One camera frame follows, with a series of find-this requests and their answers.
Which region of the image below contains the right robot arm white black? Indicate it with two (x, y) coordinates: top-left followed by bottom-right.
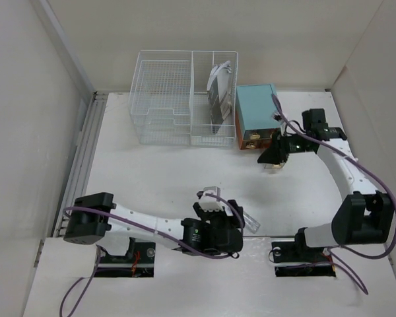
(257, 108), (395, 260)

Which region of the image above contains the white wire desk organizer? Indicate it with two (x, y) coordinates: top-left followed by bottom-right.
(128, 50), (238, 148)

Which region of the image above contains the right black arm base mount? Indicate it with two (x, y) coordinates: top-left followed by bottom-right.
(269, 229), (336, 277)

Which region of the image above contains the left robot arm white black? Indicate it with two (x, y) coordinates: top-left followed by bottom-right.
(63, 188), (245, 262)

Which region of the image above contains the aluminium rail frame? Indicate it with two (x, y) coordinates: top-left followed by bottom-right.
(50, 92), (108, 238)

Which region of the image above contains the grey white manual booklet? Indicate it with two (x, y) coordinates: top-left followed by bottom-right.
(207, 60), (232, 135)

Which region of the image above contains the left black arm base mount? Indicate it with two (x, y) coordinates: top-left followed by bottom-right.
(94, 238), (156, 278)

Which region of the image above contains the teal orange drawer box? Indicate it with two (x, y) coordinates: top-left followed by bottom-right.
(235, 83), (281, 150)

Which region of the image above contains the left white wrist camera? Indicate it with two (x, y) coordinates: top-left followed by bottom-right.
(197, 186), (222, 212)

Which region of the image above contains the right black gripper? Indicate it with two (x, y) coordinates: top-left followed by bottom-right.
(257, 128), (313, 165)

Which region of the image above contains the clear bottle blue cap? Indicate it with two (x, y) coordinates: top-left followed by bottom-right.
(244, 212), (261, 234)

